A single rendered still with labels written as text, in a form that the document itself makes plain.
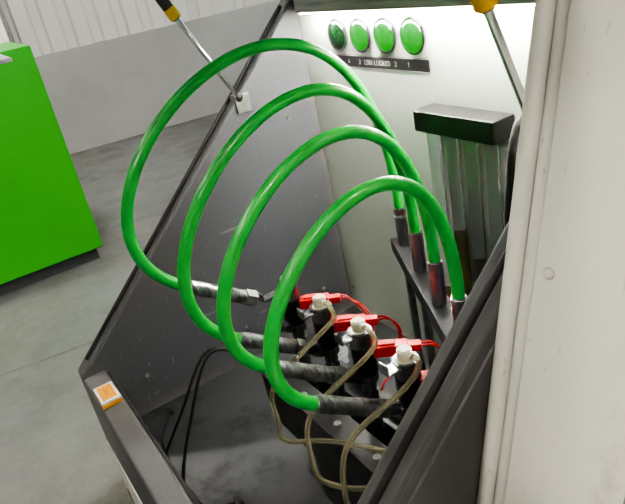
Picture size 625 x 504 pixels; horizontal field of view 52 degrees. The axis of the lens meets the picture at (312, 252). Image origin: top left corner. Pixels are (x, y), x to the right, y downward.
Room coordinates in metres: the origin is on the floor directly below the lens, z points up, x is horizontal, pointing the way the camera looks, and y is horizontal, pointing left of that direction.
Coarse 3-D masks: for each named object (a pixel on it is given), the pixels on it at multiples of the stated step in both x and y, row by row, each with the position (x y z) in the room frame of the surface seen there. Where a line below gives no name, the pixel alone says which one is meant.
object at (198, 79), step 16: (240, 48) 0.76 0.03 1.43; (256, 48) 0.76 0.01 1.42; (272, 48) 0.77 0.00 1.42; (288, 48) 0.78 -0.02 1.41; (304, 48) 0.79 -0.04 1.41; (320, 48) 0.80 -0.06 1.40; (208, 64) 0.74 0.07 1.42; (224, 64) 0.74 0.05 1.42; (336, 64) 0.81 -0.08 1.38; (192, 80) 0.73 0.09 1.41; (352, 80) 0.82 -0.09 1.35; (176, 96) 0.71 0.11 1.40; (368, 96) 0.83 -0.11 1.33; (160, 112) 0.71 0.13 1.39; (160, 128) 0.70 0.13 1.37; (144, 144) 0.69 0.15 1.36; (144, 160) 0.69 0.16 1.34; (128, 176) 0.68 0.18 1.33; (128, 192) 0.67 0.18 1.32; (400, 192) 0.84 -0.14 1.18; (128, 208) 0.67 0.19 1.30; (400, 208) 0.84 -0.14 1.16; (128, 224) 0.67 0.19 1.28; (128, 240) 0.67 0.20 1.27; (144, 256) 0.67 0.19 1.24; (144, 272) 0.67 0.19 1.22; (160, 272) 0.68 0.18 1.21; (176, 288) 0.68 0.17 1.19
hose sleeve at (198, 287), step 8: (192, 280) 0.70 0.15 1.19; (192, 288) 0.69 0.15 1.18; (200, 288) 0.69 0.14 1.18; (208, 288) 0.70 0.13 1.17; (216, 288) 0.70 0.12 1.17; (232, 288) 0.72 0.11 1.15; (200, 296) 0.70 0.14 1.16; (208, 296) 0.70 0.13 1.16; (216, 296) 0.70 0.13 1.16; (232, 296) 0.71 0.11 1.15; (240, 296) 0.72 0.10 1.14
